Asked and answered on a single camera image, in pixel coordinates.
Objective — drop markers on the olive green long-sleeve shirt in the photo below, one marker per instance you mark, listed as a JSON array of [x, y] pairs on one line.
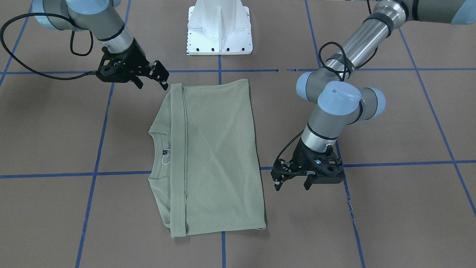
[[206, 175]]

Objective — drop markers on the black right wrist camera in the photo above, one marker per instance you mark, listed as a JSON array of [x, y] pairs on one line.
[[116, 69]]

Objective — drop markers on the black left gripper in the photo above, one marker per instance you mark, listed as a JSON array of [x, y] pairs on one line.
[[302, 158]]

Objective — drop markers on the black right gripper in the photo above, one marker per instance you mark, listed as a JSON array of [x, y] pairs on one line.
[[134, 56]]

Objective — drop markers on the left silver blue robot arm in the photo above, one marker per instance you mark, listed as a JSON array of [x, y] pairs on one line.
[[339, 103]]

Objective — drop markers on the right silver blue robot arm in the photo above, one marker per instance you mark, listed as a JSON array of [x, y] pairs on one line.
[[97, 16]]

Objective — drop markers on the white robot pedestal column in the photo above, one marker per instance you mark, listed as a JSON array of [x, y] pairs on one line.
[[219, 27]]

